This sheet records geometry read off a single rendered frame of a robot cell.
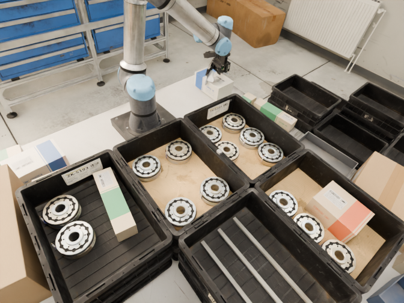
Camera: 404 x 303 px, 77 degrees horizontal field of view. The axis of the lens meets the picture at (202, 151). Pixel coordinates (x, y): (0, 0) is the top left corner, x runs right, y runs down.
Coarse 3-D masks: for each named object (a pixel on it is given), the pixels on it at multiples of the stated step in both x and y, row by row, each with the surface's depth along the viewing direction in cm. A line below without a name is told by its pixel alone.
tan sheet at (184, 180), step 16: (160, 160) 98; (192, 160) 100; (160, 176) 94; (176, 176) 94; (192, 176) 95; (208, 176) 95; (160, 192) 89; (176, 192) 90; (192, 192) 90; (160, 208) 85; (208, 208) 87
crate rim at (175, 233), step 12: (180, 120) 100; (144, 132) 94; (192, 132) 96; (120, 144) 89; (204, 144) 93; (120, 156) 85; (216, 156) 90; (228, 168) 87; (240, 180) 84; (144, 192) 77; (240, 192) 80; (156, 204) 75; (216, 204) 77; (204, 216) 74; (168, 228) 70
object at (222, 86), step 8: (200, 72) 146; (216, 72) 148; (200, 80) 146; (216, 80) 142; (224, 80) 143; (200, 88) 150; (208, 88) 144; (216, 88) 139; (224, 88) 141; (232, 88) 147; (216, 96) 142; (224, 96) 146
